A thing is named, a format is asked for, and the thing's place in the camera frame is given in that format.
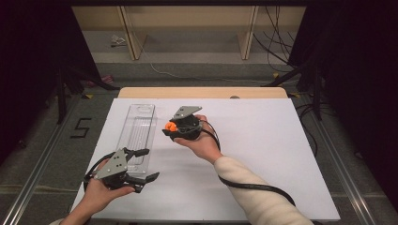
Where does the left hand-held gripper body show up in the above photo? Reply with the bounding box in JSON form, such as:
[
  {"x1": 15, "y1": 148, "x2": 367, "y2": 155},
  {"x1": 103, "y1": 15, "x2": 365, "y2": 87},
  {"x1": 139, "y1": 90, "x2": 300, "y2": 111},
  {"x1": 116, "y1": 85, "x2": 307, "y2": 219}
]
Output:
[{"x1": 93, "y1": 148, "x2": 136, "y2": 190}]

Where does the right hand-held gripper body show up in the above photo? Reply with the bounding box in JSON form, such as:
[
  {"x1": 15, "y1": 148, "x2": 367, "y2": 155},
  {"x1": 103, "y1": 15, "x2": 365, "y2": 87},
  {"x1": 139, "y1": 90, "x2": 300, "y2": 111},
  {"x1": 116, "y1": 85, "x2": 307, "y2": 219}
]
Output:
[{"x1": 170, "y1": 106, "x2": 204, "y2": 142}]

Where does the clear plastic tray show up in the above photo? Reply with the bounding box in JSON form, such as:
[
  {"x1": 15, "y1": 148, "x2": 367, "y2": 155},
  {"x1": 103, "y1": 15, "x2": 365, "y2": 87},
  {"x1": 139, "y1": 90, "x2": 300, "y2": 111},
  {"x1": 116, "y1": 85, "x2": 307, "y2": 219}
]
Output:
[{"x1": 115, "y1": 103, "x2": 158, "y2": 176}]

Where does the person's right hand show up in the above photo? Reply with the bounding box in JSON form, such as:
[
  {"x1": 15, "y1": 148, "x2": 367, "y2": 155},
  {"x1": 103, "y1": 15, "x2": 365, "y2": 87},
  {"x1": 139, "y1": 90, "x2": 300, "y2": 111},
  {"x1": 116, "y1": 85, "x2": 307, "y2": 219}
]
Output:
[{"x1": 173, "y1": 113, "x2": 223, "y2": 165}]

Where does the person's left hand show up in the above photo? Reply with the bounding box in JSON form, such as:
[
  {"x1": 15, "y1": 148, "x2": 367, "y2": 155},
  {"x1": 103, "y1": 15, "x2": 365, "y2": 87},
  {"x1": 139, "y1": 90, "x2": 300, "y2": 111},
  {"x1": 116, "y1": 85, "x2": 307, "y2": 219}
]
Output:
[{"x1": 80, "y1": 178, "x2": 136, "y2": 218}]

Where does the wooden table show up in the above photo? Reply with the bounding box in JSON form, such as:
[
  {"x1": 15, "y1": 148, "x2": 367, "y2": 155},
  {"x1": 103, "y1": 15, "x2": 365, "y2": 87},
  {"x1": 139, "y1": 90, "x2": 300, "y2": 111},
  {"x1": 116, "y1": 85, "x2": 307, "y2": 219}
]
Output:
[{"x1": 116, "y1": 86, "x2": 289, "y2": 99}]

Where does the white table sheet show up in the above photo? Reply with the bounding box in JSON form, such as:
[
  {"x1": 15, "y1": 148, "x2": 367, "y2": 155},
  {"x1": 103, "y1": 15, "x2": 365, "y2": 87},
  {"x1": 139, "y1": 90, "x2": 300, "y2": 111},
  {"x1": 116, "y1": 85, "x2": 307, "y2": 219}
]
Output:
[{"x1": 70, "y1": 97, "x2": 342, "y2": 223}]

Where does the pink object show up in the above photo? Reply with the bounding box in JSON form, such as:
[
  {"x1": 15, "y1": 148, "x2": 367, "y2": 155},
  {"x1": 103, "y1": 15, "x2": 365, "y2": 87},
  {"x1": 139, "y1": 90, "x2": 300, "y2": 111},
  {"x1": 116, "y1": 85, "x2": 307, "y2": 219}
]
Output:
[{"x1": 85, "y1": 74, "x2": 115, "y2": 88}]

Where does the crumpled white paper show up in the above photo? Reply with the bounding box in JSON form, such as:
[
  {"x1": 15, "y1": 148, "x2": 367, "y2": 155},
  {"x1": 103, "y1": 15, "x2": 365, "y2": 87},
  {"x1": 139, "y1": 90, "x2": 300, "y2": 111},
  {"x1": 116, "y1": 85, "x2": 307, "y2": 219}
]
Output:
[{"x1": 110, "y1": 35, "x2": 127, "y2": 48}]

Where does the beige desk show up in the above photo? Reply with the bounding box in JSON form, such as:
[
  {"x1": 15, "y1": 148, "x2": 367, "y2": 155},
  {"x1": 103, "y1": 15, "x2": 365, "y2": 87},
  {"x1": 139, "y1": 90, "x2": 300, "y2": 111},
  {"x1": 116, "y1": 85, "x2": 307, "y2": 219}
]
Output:
[{"x1": 71, "y1": 5, "x2": 307, "y2": 61}]

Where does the black curtain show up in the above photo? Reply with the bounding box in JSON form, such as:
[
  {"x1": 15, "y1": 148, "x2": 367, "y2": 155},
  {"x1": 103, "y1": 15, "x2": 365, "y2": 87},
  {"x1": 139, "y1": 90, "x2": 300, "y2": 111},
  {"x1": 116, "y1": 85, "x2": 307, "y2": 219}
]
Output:
[
  {"x1": 287, "y1": 0, "x2": 398, "y2": 195},
  {"x1": 0, "y1": 0, "x2": 102, "y2": 163}
]

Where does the black stand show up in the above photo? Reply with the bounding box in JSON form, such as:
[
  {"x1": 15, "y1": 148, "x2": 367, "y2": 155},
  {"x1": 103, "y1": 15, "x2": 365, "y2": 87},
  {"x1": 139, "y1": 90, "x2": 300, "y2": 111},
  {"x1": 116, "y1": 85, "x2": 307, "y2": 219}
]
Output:
[{"x1": 262, "y1": 60, "x2": 324, "y2": 122}]

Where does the metal floor rail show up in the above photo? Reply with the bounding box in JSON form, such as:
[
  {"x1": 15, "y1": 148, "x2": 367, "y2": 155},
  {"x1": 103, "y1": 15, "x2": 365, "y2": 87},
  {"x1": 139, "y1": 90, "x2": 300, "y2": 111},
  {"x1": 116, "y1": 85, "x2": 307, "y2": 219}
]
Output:
[
  {"x1": 0, "y1": 93, "x2": 83, "y2": 225},
  {"x1": 299, "y1": 93, "x2": 378, "y2": 225}
]

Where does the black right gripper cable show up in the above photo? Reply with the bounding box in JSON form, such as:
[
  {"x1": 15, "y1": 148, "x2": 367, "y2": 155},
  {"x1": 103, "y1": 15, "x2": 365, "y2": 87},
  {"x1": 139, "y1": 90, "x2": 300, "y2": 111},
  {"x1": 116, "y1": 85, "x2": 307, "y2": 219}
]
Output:
[{"x1": 200, "y1": 120, "x2": 297, "y2": 207}]

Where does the black floor cable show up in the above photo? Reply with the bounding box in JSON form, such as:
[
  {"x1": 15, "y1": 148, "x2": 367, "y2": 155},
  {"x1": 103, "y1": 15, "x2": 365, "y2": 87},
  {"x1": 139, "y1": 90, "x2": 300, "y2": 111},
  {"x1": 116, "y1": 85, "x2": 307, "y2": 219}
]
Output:
[{"x1": 295, "y1": 102, "x2": 319, "y2": 158}]

